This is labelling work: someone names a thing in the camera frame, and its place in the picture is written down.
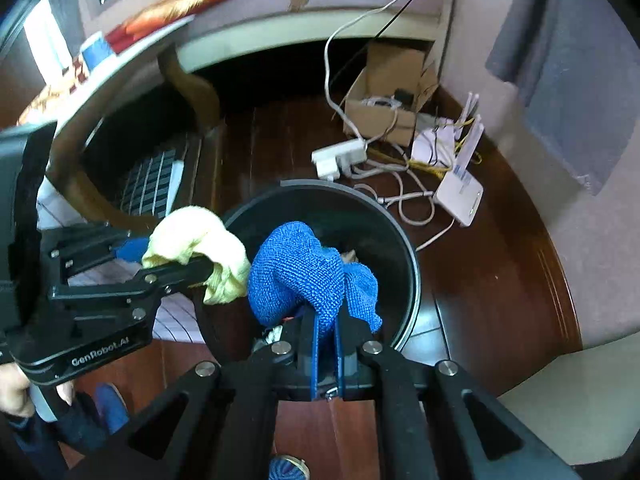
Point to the person's left hand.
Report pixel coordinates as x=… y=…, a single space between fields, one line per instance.
x=12 y=390

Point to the blue cloth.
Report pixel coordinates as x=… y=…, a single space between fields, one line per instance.
x=300 y=270

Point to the yellow cloth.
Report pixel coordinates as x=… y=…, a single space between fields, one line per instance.
x=200 y=230

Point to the white bed with red headboard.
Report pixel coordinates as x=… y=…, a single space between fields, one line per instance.
x=280 y=47

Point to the white power strip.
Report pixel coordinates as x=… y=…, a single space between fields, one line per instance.
x=340 y=155

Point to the black trash bin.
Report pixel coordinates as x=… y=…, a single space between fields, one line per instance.
x=390 y=260

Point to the flat white router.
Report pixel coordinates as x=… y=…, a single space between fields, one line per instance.
x=460 y=195

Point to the blue striped slipper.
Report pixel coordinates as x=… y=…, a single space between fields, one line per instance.
x=287 y=469

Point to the plain blue slipper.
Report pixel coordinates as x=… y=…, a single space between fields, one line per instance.
x=111 y=405

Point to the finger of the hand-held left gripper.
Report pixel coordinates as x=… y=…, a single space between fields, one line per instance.
x=130 y=251
x=170 y=275

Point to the cardboard box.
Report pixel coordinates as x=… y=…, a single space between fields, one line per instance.
x=385 y=75

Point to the blue cup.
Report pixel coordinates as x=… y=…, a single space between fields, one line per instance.
x=96 y=52

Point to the grey curtain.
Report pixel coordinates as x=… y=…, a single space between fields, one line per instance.
x=565 y=70

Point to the white router with antennas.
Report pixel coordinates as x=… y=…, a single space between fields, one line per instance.
x=430 y=145

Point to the black adapter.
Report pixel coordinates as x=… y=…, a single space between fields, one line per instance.
x=403 y=95

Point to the white flat box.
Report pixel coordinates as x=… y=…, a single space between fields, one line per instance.
x=176 y=185

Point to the bright side window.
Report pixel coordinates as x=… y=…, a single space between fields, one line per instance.
x=47 y=40

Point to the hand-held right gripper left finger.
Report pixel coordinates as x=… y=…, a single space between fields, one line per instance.
x=316 y=360

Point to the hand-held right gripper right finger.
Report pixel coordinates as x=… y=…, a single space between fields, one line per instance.
x=339 y=360

